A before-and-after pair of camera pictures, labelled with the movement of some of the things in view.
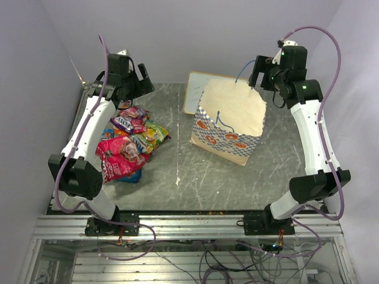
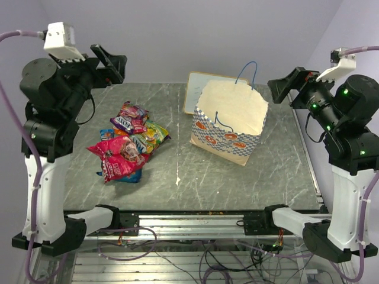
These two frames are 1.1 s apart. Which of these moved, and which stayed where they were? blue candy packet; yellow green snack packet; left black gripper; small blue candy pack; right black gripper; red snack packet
Moved: left black gripper; right black gripper
Stayed: red snack packet; blue candy packet; yellow green snack packet; small blue candy pack
